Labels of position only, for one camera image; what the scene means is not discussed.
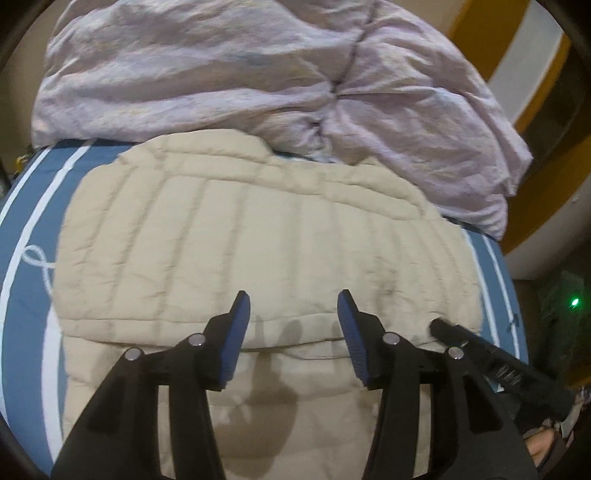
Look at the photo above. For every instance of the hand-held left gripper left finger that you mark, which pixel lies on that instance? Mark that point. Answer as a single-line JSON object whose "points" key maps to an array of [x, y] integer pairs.
{"points": [[236, 323]]}

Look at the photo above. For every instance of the dark device with green light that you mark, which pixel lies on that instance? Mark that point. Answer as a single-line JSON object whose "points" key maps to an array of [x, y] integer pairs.
{"points": [[570, 307]]}

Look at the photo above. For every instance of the blue white striped bed sheet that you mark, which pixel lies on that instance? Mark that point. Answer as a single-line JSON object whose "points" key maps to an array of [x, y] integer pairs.
{"points": [[27, 295]]}

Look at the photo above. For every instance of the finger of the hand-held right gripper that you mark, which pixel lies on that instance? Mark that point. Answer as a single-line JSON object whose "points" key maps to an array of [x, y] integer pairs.
{"points": [[466, 339]]}

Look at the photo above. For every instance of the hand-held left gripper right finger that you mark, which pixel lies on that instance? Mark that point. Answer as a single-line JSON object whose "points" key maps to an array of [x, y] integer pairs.
{"points": [[352, 330]]}

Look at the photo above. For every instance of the beige puffer jacket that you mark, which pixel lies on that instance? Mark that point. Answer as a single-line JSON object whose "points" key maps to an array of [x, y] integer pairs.
{"points": [[258, 240]]}

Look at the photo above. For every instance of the lilac crumpled duvet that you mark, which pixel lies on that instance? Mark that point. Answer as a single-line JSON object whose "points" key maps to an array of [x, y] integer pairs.
{"points": [[231, 69]]}

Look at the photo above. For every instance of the yellow door frame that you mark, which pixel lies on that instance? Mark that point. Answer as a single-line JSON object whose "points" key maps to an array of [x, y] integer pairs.
{"points": [[549, 74]]}

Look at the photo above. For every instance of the person's right hand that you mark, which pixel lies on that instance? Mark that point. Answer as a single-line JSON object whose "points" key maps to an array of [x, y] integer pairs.
{"points": [[539, 450]]}

